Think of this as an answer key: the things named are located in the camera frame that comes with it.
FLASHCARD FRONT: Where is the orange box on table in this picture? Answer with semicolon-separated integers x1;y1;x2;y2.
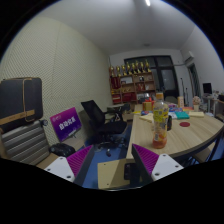
142;101;154;111

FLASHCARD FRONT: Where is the dark window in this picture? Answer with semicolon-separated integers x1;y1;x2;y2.
133;54;181;100

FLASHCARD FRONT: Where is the wall air conditioner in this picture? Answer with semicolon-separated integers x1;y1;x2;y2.
184;51;194;64

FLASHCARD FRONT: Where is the round wooden table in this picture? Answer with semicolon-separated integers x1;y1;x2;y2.
126;113;224;160

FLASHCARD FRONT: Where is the red round coaster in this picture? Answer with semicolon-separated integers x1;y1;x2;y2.
179;122;190;127

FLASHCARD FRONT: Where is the silver ribbed suitcase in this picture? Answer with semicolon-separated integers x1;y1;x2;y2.
0;121;49;165

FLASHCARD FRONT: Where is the wooden shelf with trophies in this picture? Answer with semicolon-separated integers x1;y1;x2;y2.
109;60;156;104

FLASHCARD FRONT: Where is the black suitcase with tan straps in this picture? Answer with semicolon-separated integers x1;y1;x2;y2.
0;77;43;134

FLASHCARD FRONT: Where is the computer monitor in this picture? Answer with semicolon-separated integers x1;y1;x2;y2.
203;83;212;94

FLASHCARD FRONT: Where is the black bag on floor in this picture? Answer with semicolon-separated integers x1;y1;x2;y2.
49;143;75;157

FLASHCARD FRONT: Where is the black office chair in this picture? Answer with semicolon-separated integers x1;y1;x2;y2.
81;100;127;147

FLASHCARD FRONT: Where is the purple sign board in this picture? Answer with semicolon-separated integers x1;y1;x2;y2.
50;107;82;142

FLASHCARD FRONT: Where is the cream paper stack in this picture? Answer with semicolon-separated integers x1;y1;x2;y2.
189;111;204;118

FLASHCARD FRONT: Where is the yellow notepad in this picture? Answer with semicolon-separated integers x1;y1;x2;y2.
139;113;154;123

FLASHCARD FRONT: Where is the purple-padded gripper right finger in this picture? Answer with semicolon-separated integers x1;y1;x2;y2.
132;144;183;185

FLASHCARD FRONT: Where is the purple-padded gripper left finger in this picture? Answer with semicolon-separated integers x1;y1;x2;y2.
45;145;94;186

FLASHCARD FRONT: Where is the teal book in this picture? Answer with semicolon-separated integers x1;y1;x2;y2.
175;112;190;120

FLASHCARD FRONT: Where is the orange drink plastic bottle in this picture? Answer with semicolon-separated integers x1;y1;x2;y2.
153;93;169;149

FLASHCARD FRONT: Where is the small black cup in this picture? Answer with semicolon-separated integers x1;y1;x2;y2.
167;115;172;131

